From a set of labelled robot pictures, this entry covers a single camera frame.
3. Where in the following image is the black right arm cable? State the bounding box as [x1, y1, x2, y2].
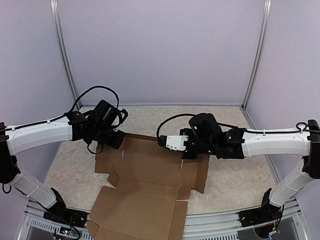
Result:
[156, 113, 312, 141]

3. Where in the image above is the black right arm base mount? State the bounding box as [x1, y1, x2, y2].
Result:
[238, 188, 283, 227]

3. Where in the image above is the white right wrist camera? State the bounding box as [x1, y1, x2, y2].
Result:
[158, 135, 189, 152]

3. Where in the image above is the brown cardboard box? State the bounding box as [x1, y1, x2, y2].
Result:
[87, 134, 210, 240]

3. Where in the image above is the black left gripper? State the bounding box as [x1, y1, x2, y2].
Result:
[92, 125, 126, 150]

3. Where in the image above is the right aluminium frame post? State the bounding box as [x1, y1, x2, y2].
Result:
[241, 0, 272, 112]

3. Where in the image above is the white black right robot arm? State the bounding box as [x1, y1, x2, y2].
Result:
[173, 113, 320, 222]

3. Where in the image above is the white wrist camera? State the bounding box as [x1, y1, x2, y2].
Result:
[113, 108, 129, 130]
[158, 135, 189, 152]

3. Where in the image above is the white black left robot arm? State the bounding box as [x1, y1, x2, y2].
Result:
[0, 100, 128, 223]

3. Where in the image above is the aluminium front rail frame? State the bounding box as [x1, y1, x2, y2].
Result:
[17, 198, 310, 240]

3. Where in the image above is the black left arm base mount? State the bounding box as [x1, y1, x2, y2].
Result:
[43, 208, 88, 228]

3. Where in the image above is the small circuit board with LEDs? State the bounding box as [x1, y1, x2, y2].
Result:
[59, 227, 72, 236]

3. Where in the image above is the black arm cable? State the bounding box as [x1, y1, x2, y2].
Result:
[69, 85, 120, 115]
[156, 113, 312, 141]

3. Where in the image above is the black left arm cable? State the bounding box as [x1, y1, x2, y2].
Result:
[69, 85, 120, 115]

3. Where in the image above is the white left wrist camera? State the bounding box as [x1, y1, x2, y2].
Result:
[113, 108, 129, 130]

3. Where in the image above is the aluminium frame post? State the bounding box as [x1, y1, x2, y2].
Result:
[49, 0, 79, 101]
[241, 0, 272, 112]

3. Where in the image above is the left aluminium frame post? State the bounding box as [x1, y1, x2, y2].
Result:
[49, 0, 79, 101]

